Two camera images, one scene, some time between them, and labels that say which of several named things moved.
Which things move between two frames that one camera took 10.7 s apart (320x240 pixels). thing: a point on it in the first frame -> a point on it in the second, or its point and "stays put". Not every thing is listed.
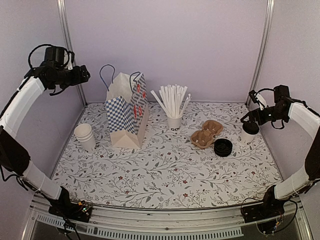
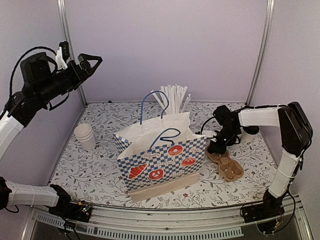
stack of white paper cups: x=84 y=133 stays put
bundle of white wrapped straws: x=171 y=99 stays put
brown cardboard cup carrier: x=202 y=139 -> x=230 y=169
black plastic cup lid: x=251 y=128 stays put
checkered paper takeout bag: x=127 y=107 -> x=160 y=155
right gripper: x=252 y=114 -> x=222 y=149
